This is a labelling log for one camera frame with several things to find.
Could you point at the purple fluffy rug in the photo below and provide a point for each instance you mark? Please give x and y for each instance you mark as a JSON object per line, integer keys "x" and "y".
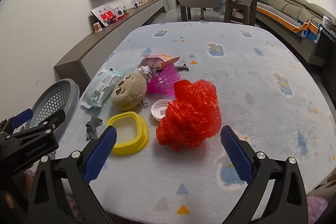
{"x": 317, "y": 209}

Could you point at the pink snack packet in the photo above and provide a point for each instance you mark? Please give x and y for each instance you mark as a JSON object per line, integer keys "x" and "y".
{"x": 160, "y": 60}

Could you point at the pink plastic shuttlecock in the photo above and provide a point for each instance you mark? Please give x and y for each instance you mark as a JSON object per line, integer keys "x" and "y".
{"x": 165, "y": 81}

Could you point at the red plastic bag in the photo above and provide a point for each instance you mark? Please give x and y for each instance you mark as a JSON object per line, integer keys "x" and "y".
{"x": 191, "y": 113}

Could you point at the striped paper cup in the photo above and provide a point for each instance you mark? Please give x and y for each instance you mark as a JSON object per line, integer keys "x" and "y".
{"x": 98, "y": 27}

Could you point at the small black shark toy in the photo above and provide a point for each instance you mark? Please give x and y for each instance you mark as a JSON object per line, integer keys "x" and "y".
{"x": 183, "y": 67}

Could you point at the olive green sofa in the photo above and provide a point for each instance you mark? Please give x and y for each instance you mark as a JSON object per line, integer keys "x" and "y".
{"x": 291, "y": 6}

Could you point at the yellow plastic lid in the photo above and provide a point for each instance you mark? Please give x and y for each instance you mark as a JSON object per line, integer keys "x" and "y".
{"x": 139, "y": 132}

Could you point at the white bottle cap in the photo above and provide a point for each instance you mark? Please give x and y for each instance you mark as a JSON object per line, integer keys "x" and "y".
{"x": 160, "y": 109}

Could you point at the small photo frame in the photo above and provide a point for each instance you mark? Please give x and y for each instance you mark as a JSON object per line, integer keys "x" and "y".
{"x": 119, "y": 11}

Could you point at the grey fabric strip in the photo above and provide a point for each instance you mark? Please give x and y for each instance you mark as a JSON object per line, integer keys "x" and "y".
{"x": 92, "y": 127}

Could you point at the grey wall sideboard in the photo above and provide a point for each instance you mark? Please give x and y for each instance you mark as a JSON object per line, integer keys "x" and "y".
{"x": 105, "y": 43}

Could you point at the grey perforated plastic basket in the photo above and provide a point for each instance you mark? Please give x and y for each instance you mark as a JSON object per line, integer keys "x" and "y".
{"x": 56, "y": 100}

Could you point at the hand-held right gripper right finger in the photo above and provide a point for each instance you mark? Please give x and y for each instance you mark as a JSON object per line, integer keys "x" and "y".
{"x": 236, "y": 155}

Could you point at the orange houndstooth sofa blanket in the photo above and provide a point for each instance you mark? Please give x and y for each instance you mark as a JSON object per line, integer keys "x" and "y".
{"x": 286, "y": 15}

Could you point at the grey stool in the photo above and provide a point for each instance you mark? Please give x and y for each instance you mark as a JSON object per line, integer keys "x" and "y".
{"x": 240, "y": 10}

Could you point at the large family photo frame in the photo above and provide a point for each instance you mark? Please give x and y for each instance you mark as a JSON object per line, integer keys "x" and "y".
{"x": 105, "y": 15}

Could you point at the crumpled silver foil wrapper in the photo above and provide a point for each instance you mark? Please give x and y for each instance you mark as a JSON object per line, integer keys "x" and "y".
{"x": 145, "y": 73}

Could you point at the photo frame with dark figures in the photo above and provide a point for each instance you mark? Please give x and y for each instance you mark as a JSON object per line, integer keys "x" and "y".
{"x": 136, "y": 4}

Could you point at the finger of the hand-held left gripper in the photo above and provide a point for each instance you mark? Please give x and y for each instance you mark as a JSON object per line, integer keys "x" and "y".
{"x": 23, "y": 117}
{"x": 50, "y": 120}

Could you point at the light blue wet wipe packet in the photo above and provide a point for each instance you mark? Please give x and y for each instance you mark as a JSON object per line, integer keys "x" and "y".
{"x": 101, "y": 87}

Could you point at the light blue printed blanket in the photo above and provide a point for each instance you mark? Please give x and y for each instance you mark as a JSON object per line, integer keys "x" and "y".
{"x": 249, "y": 87}

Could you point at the red flat box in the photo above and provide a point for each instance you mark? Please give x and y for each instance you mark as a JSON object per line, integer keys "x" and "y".
{"x": 118, "y": 18}

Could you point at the green bottle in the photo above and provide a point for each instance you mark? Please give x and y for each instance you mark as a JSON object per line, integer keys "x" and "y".
{"x": 125, "y": 10}

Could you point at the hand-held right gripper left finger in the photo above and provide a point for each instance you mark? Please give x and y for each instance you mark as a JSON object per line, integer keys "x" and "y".
{"x": 101, "y": 153}

